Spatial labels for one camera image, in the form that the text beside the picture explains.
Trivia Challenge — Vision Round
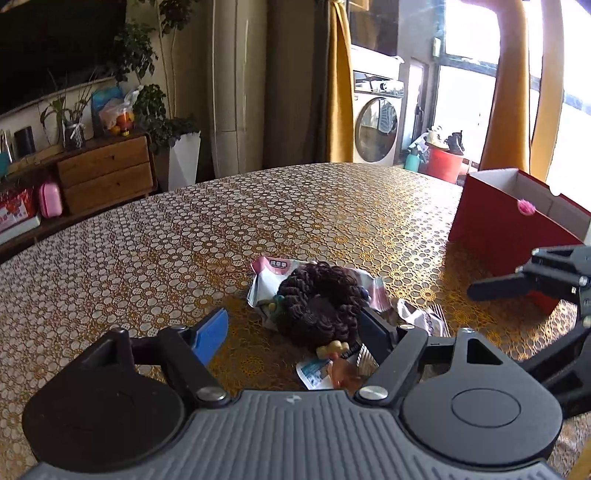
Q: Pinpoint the pink fuzzy plush ball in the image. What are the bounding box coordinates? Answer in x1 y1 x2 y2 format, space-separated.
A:
517 199 537 216

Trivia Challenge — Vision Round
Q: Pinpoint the dark brown hair scrunchie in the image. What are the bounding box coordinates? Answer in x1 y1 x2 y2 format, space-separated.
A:
274 262 370 350

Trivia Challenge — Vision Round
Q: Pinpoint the pink white snack packet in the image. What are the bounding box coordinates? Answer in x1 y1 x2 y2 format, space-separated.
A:
246 255 449 338

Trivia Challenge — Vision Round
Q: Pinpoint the red cardboard box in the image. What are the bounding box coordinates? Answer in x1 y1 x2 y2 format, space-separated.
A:
449 168 590 314

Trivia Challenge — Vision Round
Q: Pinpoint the lace patterned tablecloth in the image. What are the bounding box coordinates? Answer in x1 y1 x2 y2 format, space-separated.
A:
0 162 591 480

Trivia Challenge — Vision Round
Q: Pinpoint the red bucket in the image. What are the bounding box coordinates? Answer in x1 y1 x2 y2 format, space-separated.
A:
426 145 464 184

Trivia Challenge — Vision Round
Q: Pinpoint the teal spray bottle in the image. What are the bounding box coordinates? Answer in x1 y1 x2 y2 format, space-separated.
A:
404 146 422 172

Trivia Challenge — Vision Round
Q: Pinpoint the wooden tv cabinet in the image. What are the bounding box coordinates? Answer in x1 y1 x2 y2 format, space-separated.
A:
1 131 157 261

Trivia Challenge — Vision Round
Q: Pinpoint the pink small case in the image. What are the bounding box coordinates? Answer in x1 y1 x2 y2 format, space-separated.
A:
38 180 63 219

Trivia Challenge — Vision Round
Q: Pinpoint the red gift box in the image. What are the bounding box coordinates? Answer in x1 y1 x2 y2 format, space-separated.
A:
0 187 41 245

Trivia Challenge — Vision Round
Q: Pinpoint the bag of oranges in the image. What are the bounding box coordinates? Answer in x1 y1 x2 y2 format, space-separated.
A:
98 86 142 137

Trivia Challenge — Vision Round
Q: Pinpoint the yellow curtain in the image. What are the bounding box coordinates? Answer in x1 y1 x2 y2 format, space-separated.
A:
327 1 355 163

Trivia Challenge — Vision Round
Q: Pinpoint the black speaker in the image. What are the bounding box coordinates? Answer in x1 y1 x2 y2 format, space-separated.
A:
13 126 36 159

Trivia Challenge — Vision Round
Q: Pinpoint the glass vase with plant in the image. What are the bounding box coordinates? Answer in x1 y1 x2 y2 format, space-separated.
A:
39 72 95 151

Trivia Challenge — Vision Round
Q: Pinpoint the white washing machine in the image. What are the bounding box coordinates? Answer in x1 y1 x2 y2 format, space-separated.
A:
351 45 405 166

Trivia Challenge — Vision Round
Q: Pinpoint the tall potted plant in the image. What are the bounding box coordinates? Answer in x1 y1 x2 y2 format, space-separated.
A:
114 1 201 191

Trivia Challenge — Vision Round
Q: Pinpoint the black television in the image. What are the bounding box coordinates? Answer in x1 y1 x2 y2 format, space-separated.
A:
1 0 127 114

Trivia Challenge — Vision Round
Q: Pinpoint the beige standing air conditioner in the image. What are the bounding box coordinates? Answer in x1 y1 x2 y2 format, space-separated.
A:
208 0 267 177

